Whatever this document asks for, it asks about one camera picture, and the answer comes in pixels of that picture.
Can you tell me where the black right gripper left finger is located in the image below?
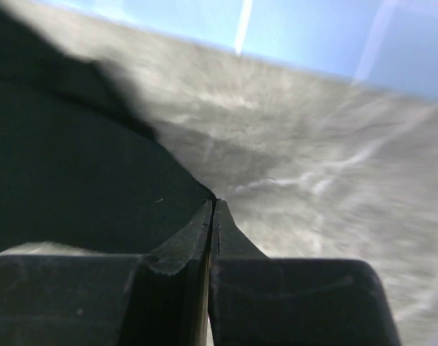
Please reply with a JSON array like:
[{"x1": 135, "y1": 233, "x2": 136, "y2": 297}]
[{"x1": 0, "y1": 203, "x2": 212, "y2": 345}]

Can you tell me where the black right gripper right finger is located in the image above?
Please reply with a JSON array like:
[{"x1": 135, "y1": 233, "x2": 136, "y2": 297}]
[{"x1": 209, "y1": 200, "x2": 400, "y2": 345}]

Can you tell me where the black t shirt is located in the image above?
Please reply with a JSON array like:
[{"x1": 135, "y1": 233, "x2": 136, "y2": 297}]
[{"x1": 0, "y1": 7, "x2": 214, "y2": 254}]

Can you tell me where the blue grid placemat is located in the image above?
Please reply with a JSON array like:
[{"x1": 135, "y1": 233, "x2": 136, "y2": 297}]
[{"x1": 63, "y1": 0, "x2": 438, "y2": 99}]

